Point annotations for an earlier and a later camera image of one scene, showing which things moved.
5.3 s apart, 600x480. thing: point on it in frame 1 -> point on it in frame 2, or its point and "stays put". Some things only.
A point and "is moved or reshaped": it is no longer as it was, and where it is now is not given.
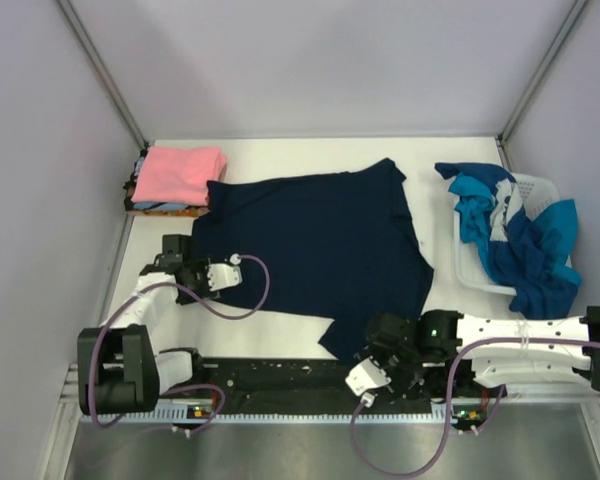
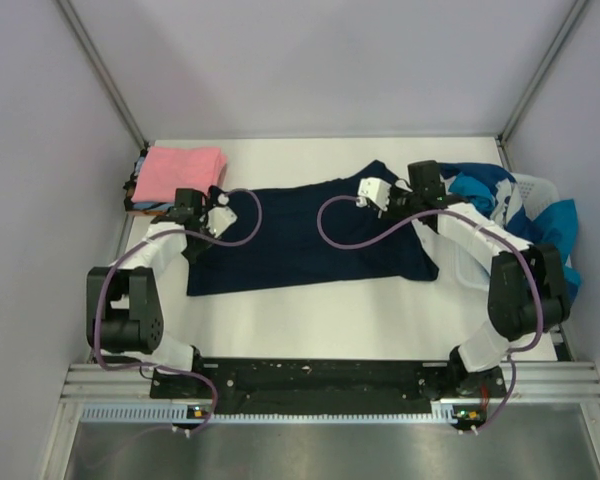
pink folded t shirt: (178, 174) stays put
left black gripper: (202, 264) -> (194, 253)
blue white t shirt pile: (534, 253) stays put
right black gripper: (400, 381) -> (393, 193)
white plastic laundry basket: (471, 267) stays put
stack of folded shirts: (172, 181) stays put
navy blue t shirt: (336, 245) is moved or reshaped
